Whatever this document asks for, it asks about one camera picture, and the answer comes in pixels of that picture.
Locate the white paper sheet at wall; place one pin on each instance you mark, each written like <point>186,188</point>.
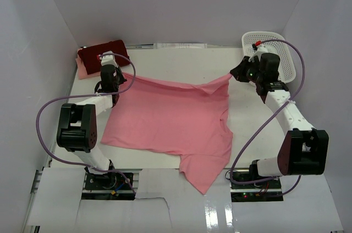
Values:
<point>180,45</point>

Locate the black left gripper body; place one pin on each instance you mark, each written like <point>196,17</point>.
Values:
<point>120,79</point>

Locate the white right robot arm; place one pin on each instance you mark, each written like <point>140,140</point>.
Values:
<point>304,148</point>

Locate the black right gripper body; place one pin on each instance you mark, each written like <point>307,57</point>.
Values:
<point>249,71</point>

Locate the white perforated plastic basket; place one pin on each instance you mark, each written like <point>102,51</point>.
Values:
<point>286,69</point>

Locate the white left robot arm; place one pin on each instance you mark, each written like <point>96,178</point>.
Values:
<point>77,127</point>

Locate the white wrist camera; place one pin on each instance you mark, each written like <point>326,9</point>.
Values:
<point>259,49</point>
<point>107,58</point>

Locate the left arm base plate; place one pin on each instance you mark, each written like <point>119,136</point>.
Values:
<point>108,187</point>

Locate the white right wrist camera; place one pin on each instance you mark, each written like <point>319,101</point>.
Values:
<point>259,49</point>

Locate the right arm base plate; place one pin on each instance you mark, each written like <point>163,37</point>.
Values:
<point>269,191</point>

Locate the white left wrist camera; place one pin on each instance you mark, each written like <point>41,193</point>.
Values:
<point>107,58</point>

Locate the pink t-shirt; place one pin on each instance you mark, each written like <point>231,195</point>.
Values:
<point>189,121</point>

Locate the peach folded t-shirt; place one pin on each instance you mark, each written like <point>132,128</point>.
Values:
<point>82,73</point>

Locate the white front cover board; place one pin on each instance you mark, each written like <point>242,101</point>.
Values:
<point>166,202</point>

